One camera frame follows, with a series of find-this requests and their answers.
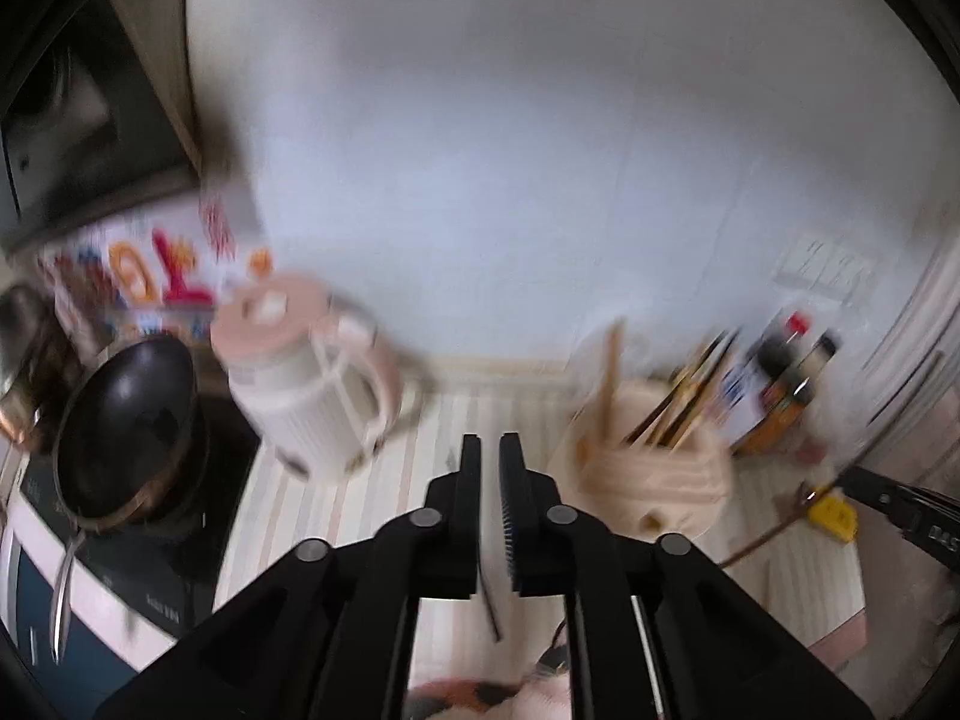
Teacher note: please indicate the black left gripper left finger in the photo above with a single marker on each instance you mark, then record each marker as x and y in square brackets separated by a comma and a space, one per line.
[451, 555]

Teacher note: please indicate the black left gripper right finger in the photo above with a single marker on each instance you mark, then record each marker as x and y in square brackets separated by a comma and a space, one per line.
[532, 542]

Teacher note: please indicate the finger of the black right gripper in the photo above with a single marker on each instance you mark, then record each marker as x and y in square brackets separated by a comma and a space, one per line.
[887, 496]

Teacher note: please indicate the dark red-brown chopstick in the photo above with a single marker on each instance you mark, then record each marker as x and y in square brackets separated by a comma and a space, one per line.
[487, 599]

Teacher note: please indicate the yellow utility knife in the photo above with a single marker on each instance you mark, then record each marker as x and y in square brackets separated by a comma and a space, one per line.
[834, 516]

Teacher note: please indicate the beige cylindrical utensil holder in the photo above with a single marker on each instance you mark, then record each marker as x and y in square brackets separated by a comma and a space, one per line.
[642, 491]

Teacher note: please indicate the cat pattern striped table mat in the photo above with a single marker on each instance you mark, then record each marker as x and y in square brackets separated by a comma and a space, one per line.
[651, 630]

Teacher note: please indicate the orange label sauce bottle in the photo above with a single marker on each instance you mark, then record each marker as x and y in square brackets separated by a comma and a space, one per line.
[784, 402]

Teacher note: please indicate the black chopstick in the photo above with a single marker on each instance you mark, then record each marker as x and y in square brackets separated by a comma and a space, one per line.
[689, 393]

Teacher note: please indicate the black cap sauce bottle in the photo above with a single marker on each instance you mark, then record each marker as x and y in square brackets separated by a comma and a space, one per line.
[812, 365]

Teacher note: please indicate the dark brown chopstick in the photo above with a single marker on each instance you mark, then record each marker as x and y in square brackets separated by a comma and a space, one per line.
[714, 369]

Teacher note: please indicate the pink white electric kettle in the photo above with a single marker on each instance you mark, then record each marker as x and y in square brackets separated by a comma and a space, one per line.
[319, 382]

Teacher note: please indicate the red cap soy sauce bottle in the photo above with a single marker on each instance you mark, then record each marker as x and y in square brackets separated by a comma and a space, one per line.
[778, 349]

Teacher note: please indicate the white blue seasoning packet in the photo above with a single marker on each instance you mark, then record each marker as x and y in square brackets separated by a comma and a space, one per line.
[737, 404]

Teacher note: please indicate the black induction cooktop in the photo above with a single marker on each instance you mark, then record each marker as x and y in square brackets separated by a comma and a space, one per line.
[165, 567]

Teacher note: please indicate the black frying pan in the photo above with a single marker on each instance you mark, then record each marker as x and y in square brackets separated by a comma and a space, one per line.
[126, 431]

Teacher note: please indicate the stainless steel pot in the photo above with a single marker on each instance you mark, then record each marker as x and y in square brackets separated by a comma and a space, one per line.
[36, 360]

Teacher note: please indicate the black range hood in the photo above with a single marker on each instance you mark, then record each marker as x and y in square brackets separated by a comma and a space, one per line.
[98, 113]

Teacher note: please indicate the colourful wall stickers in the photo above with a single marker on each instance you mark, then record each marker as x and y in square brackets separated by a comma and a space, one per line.
[162, 267]

